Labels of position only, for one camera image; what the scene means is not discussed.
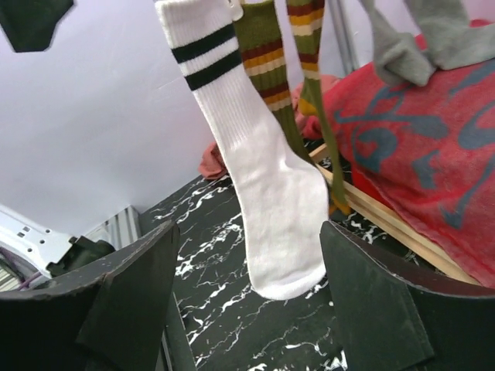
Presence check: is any pink crumpled cloth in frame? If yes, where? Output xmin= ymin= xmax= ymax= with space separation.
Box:
xmin=198 ymin=74 xmax=340 ymax=180

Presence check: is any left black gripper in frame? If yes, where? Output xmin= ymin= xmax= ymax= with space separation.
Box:
xmin=1 ymin=0 xmax=73 ymax=53

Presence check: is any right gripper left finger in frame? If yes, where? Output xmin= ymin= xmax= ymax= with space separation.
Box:
xmin=1 ymin=221 xmax=179 ymax=370

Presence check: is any grey striped sock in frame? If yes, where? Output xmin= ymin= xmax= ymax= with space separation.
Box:
xmin=359 ymin=0 xmax=495 ymax=88

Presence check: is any red patterned pillow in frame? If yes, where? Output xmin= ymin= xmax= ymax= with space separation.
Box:
xmin=324 ymin=60 xmax=494 ymax=287

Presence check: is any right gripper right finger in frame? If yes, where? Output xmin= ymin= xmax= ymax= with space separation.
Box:
xmin=320 ymin=221 xmax=494 ymax=370

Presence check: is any wooden clothes rack frame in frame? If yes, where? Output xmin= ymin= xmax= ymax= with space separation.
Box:
xmin=309 ymin=145 xmax=480 ymax=287

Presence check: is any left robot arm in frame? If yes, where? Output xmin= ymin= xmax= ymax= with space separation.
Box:
xmin=1 ymin=0 xmax=115 ymax=279

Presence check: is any olive green ribbed sock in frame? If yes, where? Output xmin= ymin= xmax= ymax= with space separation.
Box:
xmin=230 ymin=1 xmax=350 ymax=215

